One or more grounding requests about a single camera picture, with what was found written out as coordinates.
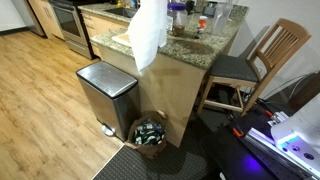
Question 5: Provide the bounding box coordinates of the tall clear plastic cup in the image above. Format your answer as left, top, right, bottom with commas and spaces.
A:
212, 2, 235, 36

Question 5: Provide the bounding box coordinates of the black box on counter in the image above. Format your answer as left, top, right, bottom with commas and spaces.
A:
203, 1, 218, 18

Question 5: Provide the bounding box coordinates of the kitchen island with granite top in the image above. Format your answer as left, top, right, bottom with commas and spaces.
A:
89, 3, 249, 148

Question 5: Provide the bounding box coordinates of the stainless steel trash can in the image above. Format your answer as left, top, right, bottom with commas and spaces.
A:
75, 60, 141, 142

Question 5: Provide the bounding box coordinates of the brown paper bag with cans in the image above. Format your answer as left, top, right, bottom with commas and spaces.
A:
124, 110, 169, 160

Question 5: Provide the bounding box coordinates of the light cutting board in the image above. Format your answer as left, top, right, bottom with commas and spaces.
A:
111, 32, 133, 48

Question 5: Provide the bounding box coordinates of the clear jar with blue lid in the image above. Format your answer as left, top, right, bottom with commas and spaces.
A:
166, 2, 188, 38

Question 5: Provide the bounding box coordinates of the dark floor mat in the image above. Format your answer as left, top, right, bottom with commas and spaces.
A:
91, 109, 234, 180

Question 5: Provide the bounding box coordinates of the small orange white bottle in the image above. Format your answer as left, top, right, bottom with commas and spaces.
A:
195, 15, 209, 38

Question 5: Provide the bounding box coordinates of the wooden chair with grey seat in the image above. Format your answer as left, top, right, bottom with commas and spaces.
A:
196, 18, 313, 118

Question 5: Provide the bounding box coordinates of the kitchen sink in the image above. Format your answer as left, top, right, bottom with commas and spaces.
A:
103, 6, 138, 19

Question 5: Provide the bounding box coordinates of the wooden drawer cabinet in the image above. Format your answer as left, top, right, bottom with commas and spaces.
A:
79, 11, 129, 58

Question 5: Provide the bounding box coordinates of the orange clamp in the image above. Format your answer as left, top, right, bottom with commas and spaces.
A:
232, 128, 245, 138

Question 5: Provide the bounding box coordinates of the black robot cart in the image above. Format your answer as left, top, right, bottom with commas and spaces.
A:
203, 109, 320, 180

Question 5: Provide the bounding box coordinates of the stainless steel oven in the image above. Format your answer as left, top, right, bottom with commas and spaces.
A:
48, 0, 96, 60

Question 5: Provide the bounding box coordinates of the wooden tall cabinet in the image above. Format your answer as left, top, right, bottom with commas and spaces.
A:
28, 0, 64, 40

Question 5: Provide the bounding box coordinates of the grey refrigerator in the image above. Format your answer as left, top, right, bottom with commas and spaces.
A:
11, 0, 46, 37

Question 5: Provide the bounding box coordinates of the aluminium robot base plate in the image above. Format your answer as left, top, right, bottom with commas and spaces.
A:
244, 111, 320, 180

